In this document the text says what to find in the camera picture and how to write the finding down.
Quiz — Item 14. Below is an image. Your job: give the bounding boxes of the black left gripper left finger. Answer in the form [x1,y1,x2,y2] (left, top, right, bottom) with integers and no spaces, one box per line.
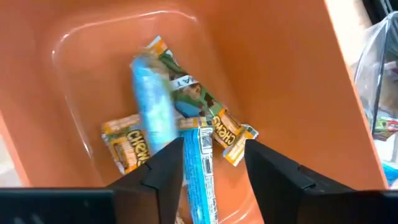
[0,137,185,224]

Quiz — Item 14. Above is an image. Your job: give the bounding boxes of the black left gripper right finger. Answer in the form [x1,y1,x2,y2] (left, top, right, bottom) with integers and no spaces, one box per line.
[244,139,398,224]

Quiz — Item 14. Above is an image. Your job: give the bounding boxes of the green yellow granola bar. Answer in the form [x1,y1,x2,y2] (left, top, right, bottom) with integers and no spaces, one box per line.
[146,35,259,167]
[100,114,215,175]

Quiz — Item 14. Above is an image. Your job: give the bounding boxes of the green and blue granola bar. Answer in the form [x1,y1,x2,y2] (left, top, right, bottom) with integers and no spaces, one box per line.
[181,126,220,224]
[129,53,178,154]

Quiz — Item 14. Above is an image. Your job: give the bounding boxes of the clear plastic bin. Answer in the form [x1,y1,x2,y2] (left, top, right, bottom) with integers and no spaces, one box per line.
[353,11,398,190]

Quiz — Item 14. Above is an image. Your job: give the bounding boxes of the orange plastic bin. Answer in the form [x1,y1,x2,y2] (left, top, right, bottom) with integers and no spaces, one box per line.
[0,0,389,224]

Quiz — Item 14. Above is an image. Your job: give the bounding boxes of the black aluminium frame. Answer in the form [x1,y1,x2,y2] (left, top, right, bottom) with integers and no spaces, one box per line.
[362,0,398,26]

